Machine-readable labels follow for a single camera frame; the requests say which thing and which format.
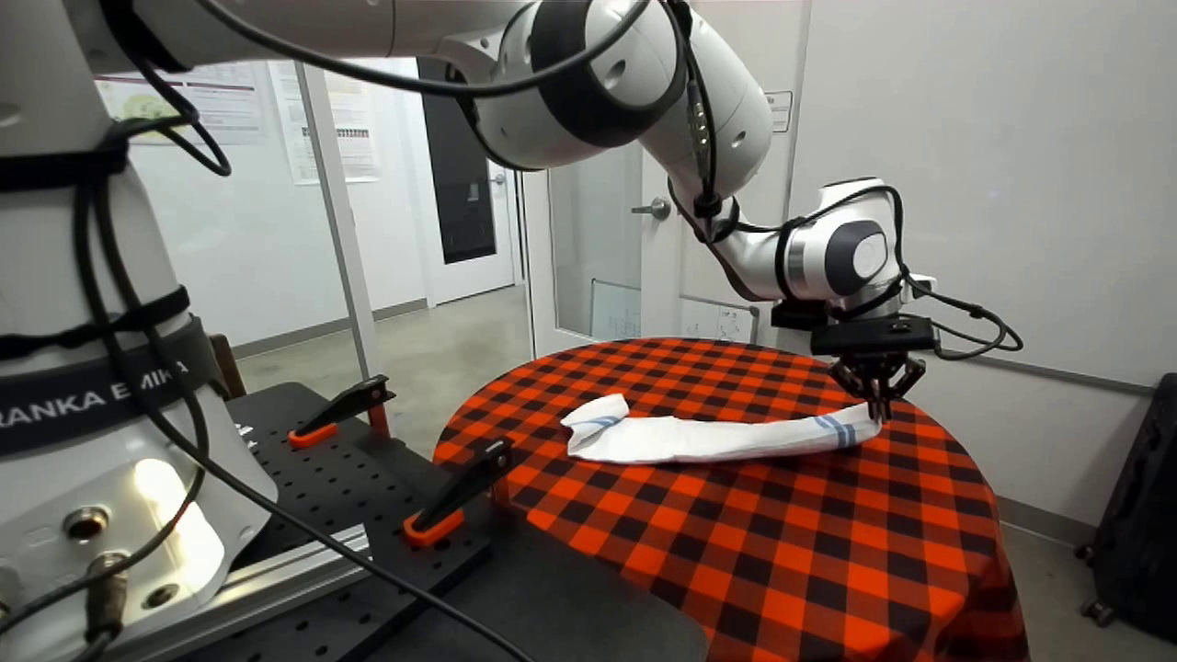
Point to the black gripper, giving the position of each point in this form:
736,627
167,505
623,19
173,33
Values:
874,339

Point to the white towel with blue stripes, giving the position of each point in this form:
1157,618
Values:
611,433

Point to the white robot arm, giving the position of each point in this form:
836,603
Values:
127,494

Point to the red black checkered tablecloth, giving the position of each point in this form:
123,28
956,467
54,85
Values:
880,554

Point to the black suitcase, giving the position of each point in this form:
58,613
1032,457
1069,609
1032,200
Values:
1135,547

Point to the black orange clamp near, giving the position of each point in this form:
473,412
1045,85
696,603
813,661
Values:
446,511

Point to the black orange clamp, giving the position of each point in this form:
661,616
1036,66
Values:
446,511
363,397

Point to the dark window door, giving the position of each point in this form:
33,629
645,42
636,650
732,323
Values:
460,182

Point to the black perforated mounting board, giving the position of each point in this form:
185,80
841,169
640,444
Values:
533,592

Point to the black orange clamp far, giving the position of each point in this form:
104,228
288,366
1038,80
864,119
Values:
363,397

